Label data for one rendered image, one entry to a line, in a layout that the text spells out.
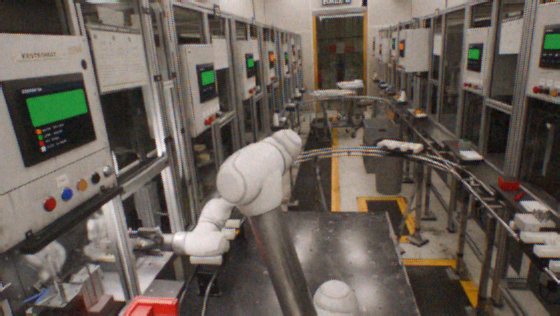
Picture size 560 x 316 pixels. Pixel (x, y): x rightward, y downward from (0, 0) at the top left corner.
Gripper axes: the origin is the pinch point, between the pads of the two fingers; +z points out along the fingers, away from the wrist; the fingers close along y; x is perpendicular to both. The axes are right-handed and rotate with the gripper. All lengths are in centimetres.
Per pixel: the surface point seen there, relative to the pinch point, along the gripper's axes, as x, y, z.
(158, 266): 1.7, -10.7, -11.6
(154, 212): -27.0, -0.1, 3.3
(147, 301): 28.8, -5.1, -22.2
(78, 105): 33, 63, -16
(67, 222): 48, 35, -18
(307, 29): -826, 117, -21
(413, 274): -123, -99, -146
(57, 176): 43, 46, -14
